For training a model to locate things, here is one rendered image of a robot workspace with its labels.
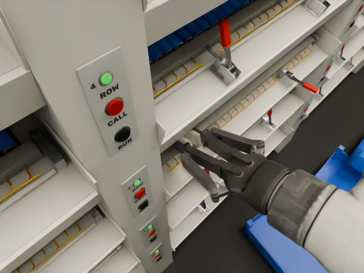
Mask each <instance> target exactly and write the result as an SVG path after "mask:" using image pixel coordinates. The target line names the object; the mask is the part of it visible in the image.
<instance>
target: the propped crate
mask: <svg viewBox="0 0 364 273"><path fill-rule="evenodd" d="M346 163H348V164H349V165H350V166H352V167H354V168H355V169H357V170H358V171H360V172H361V173H363V170H364V137H363V139H362V140H361V141H360V143H359V144H358V145H357V147H356V148H355V150H353V152H352V154H351V155H350V156H349V158H348V159H347V160H346Z"/></svg>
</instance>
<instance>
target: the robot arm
mask: <svg viewBox="0 0 364 273"><path fill-rule="evenodd" d="M191 143H193V144H195V145H197V146H198V147H200V146H201V145H202V143H203V147H204V146H205V147H207V148H208V149H210V150H211V151H213V152H214V153H215V154H217V155H219V156H220V157H221V158H223V159H224V160H226V161H227V162H226V161H224V160H222V159H220V160H218V159H216V158H214V157H212V156H210V155H208V154H206V153H204V152H202V151H200V150H198V149H196V148H194V147H192V144H191ZM205 147H204V148H205ZM173 148H174V149H175V150H176V151H178V152H180V153H181V155H180V158H181V162H182V165H183V167H184V168H185V169H186V170H187V171H188V172H189V173H190V174H191V175H192V176H193V177H194V178H195V179H196V180H197V181H198V182H199V183H200V184H201V185H202V186H203V187H204V188H205V189H206V190H207V191H208V192H209V195H210V197H211V200H212V201H213V202H214V203H217V202H219V198H220V197H223V196H227V195H230V196H232V197H237V198H240V199H241V200H243V201H244V202H245V203H246V204H248V205H249V206H251V207H252V208H254V209H255V210H257V211H258V212H260V213H261V214H263V215H265V216H266V215H267V217H266V219H267V222H268V224H269V225H270V226H272V227H273V228H274V229H276V230H277V231H279V232H280V233H282V234H283V235H285V236H286V237H288V238H289V239H291V240H292V241H294V242H295V244H297V245H298V246H301V247H302V248H304V249H305V250H307V251H308V252H309V253H310V254H311V255H313V256H314V257H315V258H316V259H317V260H318V262H319V263H320V264H321V265H322V266H323V267H324V268H325V269H326V270H327V271H328V272H329V273H364V170H363V173H362V176H361V178H360V179H359V181H358V182H357V183H356V185H355V186H353V187H352V188H351V189H350V190H349V191H348V192H347V191H344V190H342V189H340V188H338V187H336V186H335V185H333V184H331V183H328V182H326V181H324V180H322V179H320V178H318V177H316V176H314V175H312V174H310V173H308V172H306V171H304V170H299V169H298V170H295V171H293V172H292V171H291V169H289V168H287V167H285V166H283V165H281V164H279V163H277V162H275V161H273V160H268V159H267V158H266V157H265V156H264V155H263V154H264V153H265V142H264V141H263V140H253V139H248V138H245V137H243V136H240V135H237V134H233V133H230V132H227V131H224V130H222V129H219V128H215V127H213V128H211V129H210V131H209V132H202V131H201V130H199V129H197V128H195V127H193V128H192V129H191V130H190V131H188V132H187V133H186V134H185V135H183V136H182V137H181V138H180V139H178V140H177V141H176V142H175V143H173ZM240 151H241V152H240ZM242 152H244V153H247V154H244V153H242ZM199 165H200V166H202V167H203V168H205V169H207V170H209V171H211V172H213V173H215V174H216V175H217V176H218V177H219V178H221V179H223V180H224V183H225V186H222V185H221V184H220V183H219V182H214V180H213V179H212V178H211V177H210V176H209V175H208V174H207V173H206V172H205V171H204V170H203V169H202V168H201V167H200V166H199Z"/></svg>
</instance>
